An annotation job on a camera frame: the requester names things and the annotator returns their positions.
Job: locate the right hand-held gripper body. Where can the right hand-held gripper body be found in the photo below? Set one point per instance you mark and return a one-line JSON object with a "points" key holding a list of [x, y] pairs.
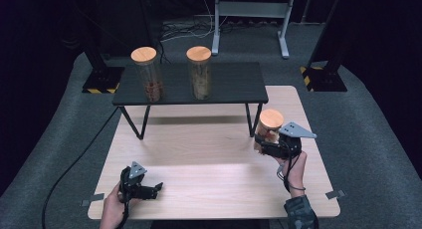
{"points": [[292, 142]]}

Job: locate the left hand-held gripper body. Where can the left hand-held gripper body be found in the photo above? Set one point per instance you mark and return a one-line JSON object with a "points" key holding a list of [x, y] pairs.
{"points": [[134, 185]]}

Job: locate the glass jar with orange contents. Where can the glass jar with orange contents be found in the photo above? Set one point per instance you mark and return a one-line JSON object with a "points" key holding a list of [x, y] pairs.
{"points": [[271, 119]]}

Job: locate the black shelf with metal legs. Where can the black shelf with metal legs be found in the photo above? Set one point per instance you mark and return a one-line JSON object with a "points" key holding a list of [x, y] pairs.
{"points": [[232, 83]]}

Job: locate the glass jar with pale contents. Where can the glass jar with pale contents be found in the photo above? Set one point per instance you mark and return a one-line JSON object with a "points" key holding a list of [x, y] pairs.
{"points": [[200, 83]]}

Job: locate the glass jar with dark leaves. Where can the glass jar with dark leaves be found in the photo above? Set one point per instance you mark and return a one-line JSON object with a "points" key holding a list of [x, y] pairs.
{"points": [[151, 87]]}

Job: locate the person's left hand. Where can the person's left hand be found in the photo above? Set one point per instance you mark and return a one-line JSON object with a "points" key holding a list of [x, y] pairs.
{"points": [[114, 205]]}

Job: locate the person's right hand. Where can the person's right hand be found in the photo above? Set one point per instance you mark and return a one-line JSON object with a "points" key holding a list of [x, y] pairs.
{"points": [[295, 174]]}

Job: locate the grey tape strip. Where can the grey tape strip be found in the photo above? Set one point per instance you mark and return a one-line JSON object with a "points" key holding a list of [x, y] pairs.
{"points": [[334, 194], [93, 199]]}

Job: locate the black stand with striped base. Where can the black stand with striped base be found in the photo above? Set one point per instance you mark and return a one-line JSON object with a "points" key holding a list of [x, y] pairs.
{"points": [[103, 79], [323, 79]]}

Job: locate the grey metal stand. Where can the grey metal stand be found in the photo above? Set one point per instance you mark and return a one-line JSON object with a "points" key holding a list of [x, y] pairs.
{"points": [[253, 9]]}

